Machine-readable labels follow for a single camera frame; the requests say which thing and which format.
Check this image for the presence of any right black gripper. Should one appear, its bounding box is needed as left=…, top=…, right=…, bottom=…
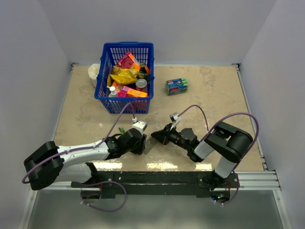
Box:
left=152, top=123, right=190, bottom=151

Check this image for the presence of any grey remote control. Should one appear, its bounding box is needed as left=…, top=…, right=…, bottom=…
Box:
left=143, top=136, right=155, bottom=154

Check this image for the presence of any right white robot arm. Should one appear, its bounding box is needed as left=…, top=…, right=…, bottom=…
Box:
left=151, top=122, right=253, bottom=187

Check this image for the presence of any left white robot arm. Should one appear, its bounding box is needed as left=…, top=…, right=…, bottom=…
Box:
left=22, top=128, right=147, bottom=190

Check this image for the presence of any green small item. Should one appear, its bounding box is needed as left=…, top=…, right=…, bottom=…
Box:
left=118, top=127, right=125, bottom=135

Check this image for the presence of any sponge pack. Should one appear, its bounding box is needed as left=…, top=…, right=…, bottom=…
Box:
left=165, top=78, right=188, bottom=96

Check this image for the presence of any metal tin can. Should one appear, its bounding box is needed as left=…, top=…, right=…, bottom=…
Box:
left=135, top=78, right=148, bottom=93

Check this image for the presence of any white pump bottle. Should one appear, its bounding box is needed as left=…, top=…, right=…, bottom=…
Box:
left=107, top=86, right=118, bottom=97

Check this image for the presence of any dark sauce bottle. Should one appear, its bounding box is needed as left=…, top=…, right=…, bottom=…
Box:
left=138, top=62, right=148, bottom=80

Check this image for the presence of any yellow chips bag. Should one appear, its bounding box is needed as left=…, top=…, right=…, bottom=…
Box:
left=109, top=66, right=139, bottom=85

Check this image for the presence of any pink orange snack box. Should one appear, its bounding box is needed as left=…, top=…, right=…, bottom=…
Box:
left=117, top=52, right=140, bottom=71

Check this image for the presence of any blue plastic basket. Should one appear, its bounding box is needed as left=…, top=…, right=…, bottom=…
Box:
left=94, top=42, right=154, bottom=114

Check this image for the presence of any white paper roll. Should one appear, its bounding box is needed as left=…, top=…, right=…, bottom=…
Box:
left=88, top=63, right=100, bottom=88

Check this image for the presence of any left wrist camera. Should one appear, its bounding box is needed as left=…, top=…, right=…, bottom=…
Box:
left=132, top=117, right=147, bottom=135

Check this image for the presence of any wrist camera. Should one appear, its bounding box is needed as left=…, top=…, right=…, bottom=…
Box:
left=132, top=117, right=147, bottom=135
left=170, top=113, right=182, bottom=130

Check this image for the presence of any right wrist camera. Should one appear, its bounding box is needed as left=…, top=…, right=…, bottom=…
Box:
left=170, top=113, right=182, bottom=130

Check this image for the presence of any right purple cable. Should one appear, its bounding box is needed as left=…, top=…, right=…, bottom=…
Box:
left=177, top=104, right=260, bottom=153

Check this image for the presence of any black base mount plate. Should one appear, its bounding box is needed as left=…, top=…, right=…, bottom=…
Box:
left=71, top=171, right=240, bottom=202

